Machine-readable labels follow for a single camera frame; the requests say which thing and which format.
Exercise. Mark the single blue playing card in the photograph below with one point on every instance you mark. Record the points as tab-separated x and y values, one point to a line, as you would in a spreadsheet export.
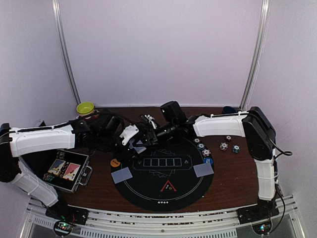
202	170

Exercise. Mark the blue card box in case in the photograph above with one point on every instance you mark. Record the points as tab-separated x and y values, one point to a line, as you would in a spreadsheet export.
56	167

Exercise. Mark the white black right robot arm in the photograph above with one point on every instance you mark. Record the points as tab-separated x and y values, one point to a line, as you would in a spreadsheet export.
252	125

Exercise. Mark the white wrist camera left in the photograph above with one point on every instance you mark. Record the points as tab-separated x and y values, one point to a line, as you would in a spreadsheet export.
128	133

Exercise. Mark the blue white poker chip stack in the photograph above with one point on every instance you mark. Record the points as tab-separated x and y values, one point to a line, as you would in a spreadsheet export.
223	146

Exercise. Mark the red black triangle marker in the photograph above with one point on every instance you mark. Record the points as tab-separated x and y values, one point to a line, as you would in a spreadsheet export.
168	187

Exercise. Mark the blue round blind button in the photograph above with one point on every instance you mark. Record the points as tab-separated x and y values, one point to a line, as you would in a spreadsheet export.
208	160

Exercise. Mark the blue playing card deck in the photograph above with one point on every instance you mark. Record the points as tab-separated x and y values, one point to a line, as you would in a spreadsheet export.
137	149

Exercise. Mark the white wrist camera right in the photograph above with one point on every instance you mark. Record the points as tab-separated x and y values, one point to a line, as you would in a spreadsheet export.
147	118

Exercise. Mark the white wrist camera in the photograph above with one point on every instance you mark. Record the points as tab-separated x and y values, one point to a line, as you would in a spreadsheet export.
147	118
128	133

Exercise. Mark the green poker chip stack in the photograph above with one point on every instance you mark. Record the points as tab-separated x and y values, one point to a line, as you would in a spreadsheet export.
236	148

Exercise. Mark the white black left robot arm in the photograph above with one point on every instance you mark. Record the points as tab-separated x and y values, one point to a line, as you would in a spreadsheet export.
18	142

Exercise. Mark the round black poker mat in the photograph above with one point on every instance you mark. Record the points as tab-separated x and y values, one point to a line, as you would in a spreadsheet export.
174	161

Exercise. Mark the dark blue enamel mug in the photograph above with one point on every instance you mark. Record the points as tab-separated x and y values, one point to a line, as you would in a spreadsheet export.
228	110

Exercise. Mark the orange round blind button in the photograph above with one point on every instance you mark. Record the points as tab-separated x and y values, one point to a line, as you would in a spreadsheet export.
115	163

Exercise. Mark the aluminium poker case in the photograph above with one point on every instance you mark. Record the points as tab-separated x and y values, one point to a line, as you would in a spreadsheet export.
82	178

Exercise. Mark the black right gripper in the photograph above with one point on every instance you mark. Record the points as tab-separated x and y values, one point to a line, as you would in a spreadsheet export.
151	138

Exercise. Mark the red card box in case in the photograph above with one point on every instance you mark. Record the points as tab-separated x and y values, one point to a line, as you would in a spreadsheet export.
71	171

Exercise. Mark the green bowl on red saucer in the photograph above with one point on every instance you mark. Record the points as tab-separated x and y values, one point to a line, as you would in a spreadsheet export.
86	110

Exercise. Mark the aluminium front rail frame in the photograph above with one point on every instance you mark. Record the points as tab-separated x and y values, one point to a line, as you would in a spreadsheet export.
213	216

